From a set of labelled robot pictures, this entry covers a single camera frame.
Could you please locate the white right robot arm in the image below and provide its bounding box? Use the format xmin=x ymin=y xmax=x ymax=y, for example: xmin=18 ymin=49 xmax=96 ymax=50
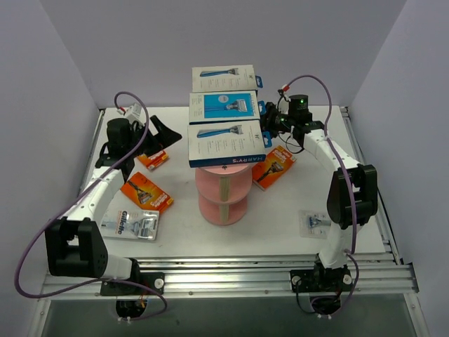
xmin=260 ymin=95 xmax=378 ymax=293

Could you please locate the blister razor pack blue card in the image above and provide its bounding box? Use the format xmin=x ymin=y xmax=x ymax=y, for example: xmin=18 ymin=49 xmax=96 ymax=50
xmin=299 ymin=211 xmax=331 ymax=239

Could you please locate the blue Harry's razor box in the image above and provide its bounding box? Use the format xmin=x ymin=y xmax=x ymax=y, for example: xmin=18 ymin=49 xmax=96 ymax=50
xmin=189 ymin=91 xmax=266 ymax=125
xmin=192 ymin=65 xmax=263 ymax=93

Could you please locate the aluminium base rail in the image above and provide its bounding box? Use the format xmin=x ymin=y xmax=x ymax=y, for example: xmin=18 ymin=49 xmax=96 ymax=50
xmin=40 ymin=258 xmax=420 ymax=299

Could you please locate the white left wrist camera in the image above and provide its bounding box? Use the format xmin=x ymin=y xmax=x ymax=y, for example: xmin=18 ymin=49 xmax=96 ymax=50
xmin=117 ymin=103 xmax=143 ymax=123

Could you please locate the pink three-tier wooden shelf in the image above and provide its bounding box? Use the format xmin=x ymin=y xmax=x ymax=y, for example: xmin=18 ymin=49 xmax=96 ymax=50
xmin=195 ymin=164 xmax=253 ymax=226

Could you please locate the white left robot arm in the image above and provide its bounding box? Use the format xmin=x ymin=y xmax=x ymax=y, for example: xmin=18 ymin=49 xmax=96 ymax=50
xmin=45 ymin=115 xmax=182 ymax=294

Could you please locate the orange Gillette Fusion box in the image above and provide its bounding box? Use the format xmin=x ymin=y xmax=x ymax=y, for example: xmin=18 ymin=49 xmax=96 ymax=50
xmin=121 ymin=172 xmax=174 ymax=214

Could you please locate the white Gillette blister pack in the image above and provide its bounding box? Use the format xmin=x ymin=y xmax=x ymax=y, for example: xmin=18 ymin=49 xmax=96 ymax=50
xmin=100 ymin=210 xmax=160 ymax=241

